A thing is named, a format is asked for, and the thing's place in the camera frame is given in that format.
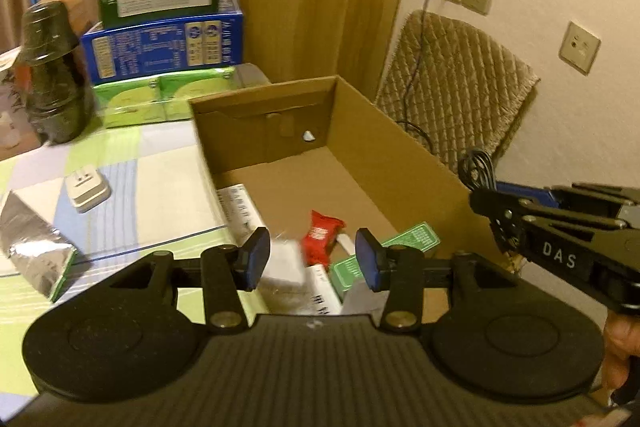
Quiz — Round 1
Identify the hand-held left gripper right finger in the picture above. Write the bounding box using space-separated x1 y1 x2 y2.
354 228 521 334

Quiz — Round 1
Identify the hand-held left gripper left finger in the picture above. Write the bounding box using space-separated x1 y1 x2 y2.
107 227 272 334

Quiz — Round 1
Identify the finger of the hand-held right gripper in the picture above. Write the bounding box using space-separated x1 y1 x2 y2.
470 188 632 282
496 181 640 221

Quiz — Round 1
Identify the clear plastic box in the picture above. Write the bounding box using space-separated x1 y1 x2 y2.
260 234 308 295

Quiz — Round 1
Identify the white box with dragon print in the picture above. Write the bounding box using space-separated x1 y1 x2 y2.
216 183 346 317

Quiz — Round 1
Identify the green and white box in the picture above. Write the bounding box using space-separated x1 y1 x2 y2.
327 222 441 315

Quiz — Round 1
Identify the red packet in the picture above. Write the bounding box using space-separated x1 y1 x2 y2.
300 210 347 265

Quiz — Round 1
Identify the black cable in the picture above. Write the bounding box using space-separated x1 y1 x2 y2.
457 148 501 195

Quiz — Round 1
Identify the large cardboard box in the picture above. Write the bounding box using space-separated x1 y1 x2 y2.
189 75 526 323

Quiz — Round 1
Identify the desktop with checked tablecloth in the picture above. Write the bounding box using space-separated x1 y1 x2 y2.
0 119 268 413

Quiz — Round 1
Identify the person's right hand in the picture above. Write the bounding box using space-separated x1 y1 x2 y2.
602 312 640 403

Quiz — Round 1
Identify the green tissue pack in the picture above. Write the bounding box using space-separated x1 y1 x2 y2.
159 67 238 122
94 77 166 130

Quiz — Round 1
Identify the white power adapter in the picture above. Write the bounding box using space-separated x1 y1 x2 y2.
64 165 112 214

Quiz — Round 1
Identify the quilted beige chair cushion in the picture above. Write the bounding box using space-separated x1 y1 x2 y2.
374 10 541 162

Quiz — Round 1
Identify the silver foil pouch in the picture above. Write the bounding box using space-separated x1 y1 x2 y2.
0 189 78 300

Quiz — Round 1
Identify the blue carton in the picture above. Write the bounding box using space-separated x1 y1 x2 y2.
81 0 244 88

